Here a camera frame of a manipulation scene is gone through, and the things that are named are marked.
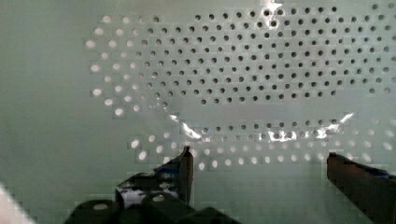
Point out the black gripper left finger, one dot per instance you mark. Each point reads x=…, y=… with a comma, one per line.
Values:
x=173, y=177

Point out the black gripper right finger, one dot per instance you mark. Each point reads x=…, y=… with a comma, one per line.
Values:
x=370, y=189

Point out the green oval strainer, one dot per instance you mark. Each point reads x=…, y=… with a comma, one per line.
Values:
x=261, y=91

